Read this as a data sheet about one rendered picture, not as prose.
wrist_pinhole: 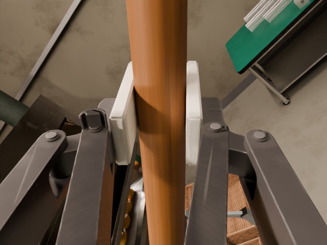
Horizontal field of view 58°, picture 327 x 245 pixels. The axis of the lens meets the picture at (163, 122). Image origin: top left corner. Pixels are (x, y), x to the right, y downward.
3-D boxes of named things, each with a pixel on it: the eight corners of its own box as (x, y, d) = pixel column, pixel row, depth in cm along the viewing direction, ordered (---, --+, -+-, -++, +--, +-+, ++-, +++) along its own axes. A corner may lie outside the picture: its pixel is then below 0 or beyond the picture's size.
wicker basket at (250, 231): (215, 269, 195) (183, 253, 186) (208, 201, 241) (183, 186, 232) (274, 237, 172) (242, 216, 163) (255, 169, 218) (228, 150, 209)
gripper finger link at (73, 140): (108, 179, 14) (45, 178, 14) (124, 119, 18) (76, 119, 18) (103, 153, 13) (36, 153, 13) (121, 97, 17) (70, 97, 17)
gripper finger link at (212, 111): (203, 153, 12) (275, 154, 12) (198, 96, 17) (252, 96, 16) (201, 179, 13) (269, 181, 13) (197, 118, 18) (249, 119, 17)
